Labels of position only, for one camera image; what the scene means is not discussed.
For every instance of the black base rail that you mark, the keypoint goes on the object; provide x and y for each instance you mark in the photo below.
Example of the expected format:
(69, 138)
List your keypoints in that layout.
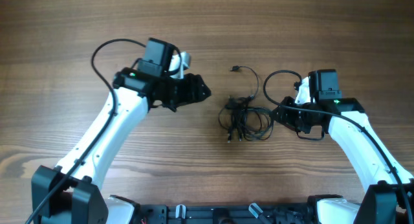
(254, 213)

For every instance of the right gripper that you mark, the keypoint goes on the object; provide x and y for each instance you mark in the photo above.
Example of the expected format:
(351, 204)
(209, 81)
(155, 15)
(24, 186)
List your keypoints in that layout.
(284, 117)

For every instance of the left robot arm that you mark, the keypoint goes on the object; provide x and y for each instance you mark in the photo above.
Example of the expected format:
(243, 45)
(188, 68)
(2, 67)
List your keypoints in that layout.
(70, 192)

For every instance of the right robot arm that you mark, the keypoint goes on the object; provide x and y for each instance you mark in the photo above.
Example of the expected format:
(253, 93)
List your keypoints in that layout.
(387, 185)

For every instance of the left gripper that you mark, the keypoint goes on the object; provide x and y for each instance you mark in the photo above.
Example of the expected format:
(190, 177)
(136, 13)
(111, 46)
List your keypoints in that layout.
(193, 83)

